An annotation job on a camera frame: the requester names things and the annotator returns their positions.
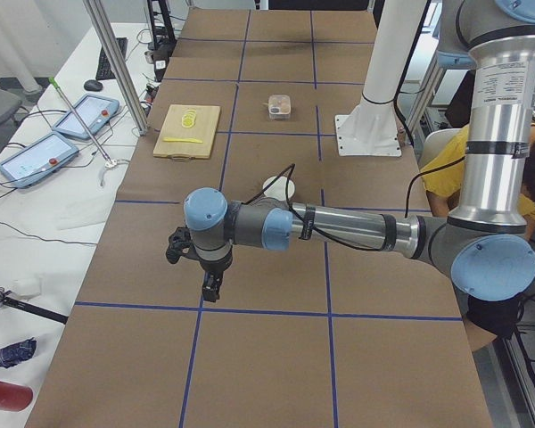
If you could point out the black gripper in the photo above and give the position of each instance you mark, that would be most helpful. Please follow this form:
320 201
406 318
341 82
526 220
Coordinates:
213 267

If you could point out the clear plastic egg box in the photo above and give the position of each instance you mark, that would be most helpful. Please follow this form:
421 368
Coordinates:
279 106

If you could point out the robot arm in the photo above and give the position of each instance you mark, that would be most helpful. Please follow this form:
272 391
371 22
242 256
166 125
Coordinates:
498 39

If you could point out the white bowl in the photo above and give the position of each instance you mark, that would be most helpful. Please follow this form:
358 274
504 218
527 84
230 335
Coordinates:
279 188

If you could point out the yellow plastic knife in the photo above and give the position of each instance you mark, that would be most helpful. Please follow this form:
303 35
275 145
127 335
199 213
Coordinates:
182 140

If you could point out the wooden cutting board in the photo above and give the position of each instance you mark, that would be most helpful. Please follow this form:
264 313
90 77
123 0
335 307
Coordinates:
206 123

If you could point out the lemon slice leftmost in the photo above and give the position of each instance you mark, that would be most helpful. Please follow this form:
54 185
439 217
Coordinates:
187 123

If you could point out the teach pendant far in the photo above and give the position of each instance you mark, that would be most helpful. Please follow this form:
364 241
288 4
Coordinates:
94 109

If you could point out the teach pendant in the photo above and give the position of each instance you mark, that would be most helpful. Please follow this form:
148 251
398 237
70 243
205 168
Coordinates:
39 160
94 109

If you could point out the teach pendant near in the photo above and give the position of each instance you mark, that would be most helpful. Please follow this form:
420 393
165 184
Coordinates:
39 160

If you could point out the folded dark umbrella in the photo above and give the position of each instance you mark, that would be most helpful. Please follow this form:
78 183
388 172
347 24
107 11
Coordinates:
14 354

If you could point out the black tripod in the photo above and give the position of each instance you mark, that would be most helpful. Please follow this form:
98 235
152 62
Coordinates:
6 300

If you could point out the black computer mouse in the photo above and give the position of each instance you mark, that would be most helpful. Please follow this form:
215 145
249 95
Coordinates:
93 85

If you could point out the red bottle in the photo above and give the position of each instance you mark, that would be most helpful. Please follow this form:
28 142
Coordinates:
14 397

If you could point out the person in yellow shirt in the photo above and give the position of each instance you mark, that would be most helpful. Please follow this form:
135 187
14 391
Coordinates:
482 193

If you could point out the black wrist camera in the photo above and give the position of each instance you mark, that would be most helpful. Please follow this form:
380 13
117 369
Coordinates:
180 246

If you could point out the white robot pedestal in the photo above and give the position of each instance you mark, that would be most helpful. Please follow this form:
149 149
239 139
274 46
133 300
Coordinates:
370 129

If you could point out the aluminium frame post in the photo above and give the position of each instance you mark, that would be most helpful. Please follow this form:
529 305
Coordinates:
105 33

